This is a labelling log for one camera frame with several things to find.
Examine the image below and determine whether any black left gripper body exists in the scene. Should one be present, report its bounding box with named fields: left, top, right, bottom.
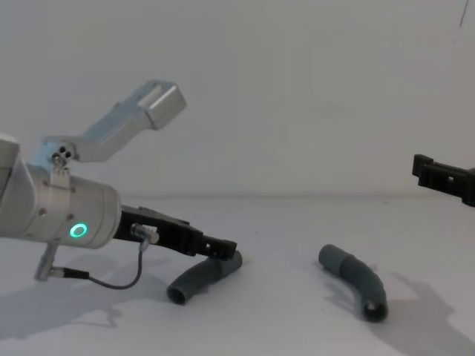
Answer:
left=114, top=205, right=205, bottom=257

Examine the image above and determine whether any short grey corrugated hose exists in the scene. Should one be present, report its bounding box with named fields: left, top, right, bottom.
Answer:
left=166, top=250, right=244, bottom=307

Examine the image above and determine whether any thin dark gripper cable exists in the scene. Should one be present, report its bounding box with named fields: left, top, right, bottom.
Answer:
left=33, top=223, right=160, bottom=290

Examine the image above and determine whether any long grey corrugated hose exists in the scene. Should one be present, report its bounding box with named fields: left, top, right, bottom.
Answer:
left=318, top=243, right=389, bottom=323

